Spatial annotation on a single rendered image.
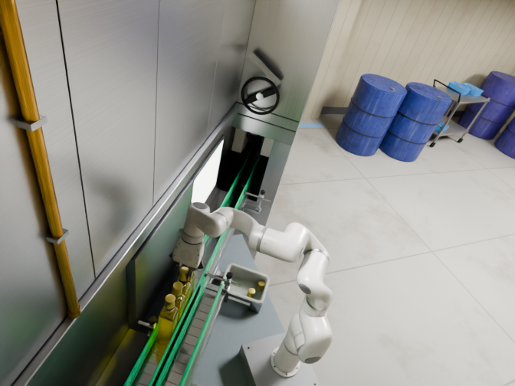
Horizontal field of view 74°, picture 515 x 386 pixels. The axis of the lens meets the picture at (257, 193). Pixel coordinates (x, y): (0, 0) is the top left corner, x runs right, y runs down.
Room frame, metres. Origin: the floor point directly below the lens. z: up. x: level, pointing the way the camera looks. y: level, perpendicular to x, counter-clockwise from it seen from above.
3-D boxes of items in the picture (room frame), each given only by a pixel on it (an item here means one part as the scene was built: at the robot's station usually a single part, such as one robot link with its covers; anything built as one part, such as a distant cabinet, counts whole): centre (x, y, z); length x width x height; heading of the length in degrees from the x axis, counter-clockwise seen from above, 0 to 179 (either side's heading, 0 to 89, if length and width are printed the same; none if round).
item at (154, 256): (1.10, 0.29, 1.15); 0.90 x 0.03 x 0.34; 176
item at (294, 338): (0.71, -0.31, 1.07); 0.13 x 0.10 x 0.16; 20
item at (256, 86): (1.76, 0.13, 1.49); 0.21 x 0.05 x 0.21; 86
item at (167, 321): (0.66, 0.19, 0.99); 0.06 x 0.06 x 0.21; 86
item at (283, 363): (0.73, -0.32, 0.91); 0.16 x 0.13 x 0.15; 131
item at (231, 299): (1.05, -0.04, 0.79); 0.27 x 0.17 x 0.08; 86
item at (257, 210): (1.58, 0.00, 0.90); 0.17 x 0.05 x 0.23; 86
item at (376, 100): (4.61, -1.50, 0.47); 1.28 x 0.79 x 0.94; 120
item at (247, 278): (1.05, -0.06, 0.80); 0.22 x 0.17 x 0.09; 86
